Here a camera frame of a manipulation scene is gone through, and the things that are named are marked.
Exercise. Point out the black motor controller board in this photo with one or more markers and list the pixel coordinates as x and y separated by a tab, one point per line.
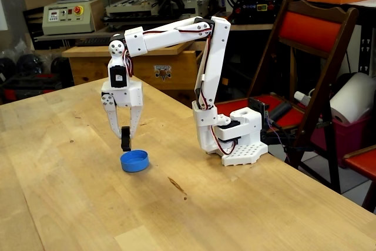
258	104

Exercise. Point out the wooden cabinet with sticker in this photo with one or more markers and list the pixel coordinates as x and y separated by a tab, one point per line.
88	66

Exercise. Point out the black cylinder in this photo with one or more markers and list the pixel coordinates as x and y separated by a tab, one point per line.
279	110

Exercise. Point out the black keyboard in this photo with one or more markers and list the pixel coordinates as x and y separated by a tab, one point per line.
94	40

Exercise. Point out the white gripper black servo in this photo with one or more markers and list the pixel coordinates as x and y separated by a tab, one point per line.
127	97

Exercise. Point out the black wooden bird toy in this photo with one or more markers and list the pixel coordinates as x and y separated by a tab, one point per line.
125	142

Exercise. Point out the wooden folding chair red cushions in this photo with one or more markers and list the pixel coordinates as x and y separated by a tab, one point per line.
308	27

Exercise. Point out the white panel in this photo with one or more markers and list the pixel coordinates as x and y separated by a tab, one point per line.
2	16

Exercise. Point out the beige control box red button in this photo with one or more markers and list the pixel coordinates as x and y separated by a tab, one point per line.
67	24

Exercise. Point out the pink plastic bin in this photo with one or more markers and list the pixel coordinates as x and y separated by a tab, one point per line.
349	139

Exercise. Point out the black helmet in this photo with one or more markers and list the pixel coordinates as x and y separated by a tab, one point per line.
6	68
60	64
29	63

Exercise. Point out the white power plug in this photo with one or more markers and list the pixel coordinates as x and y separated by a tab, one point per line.
301	96

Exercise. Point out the wooden chair red seat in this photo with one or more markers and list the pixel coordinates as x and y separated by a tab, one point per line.
361	160

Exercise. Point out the white paper towel roll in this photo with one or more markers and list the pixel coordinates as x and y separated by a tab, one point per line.
352	98

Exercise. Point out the blue plastic lid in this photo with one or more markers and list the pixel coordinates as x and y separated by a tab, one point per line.
129	166

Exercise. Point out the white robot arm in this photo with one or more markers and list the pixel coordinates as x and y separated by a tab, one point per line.
170	38

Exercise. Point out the black scroll saw green table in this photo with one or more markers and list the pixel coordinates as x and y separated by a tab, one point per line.
249	7

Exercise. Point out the black red tool case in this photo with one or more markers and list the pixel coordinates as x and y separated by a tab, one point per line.
29	85

